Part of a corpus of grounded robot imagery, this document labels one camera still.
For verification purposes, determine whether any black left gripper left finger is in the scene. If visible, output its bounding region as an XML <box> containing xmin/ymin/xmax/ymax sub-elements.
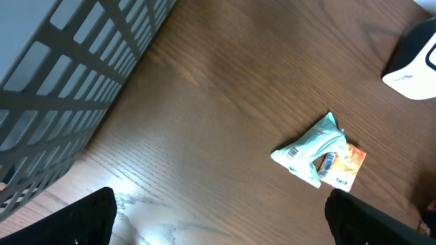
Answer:
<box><xmin>1</xmin><ymin>187</ymin><xmax>117</xmax><ymax>245</ymax></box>

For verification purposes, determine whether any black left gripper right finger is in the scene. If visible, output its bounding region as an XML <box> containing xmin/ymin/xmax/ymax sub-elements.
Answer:
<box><xmin>324</xmin><ymin>189</ymin><xmax>435</xmax><ymax>245</ymax></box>

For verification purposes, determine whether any green snack packet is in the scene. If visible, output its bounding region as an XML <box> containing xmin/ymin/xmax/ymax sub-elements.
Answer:
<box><xmin>270</xmin><ymin>112</ymin><xmax>347</xmax><ymax>189</ymax></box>

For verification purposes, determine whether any white barcode scanner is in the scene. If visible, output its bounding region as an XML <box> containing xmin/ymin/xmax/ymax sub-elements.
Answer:
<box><xmin>381</xmin><ymin>17</ymin><xmax>435</xmax><ymax>100</ymax></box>

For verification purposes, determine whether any grey plastic mesh basket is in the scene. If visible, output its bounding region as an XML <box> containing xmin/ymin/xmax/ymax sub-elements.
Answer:
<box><xmin>1</xmin><ymin>0</ymin><xmax>176</xmax><ymax>219</ymax></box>

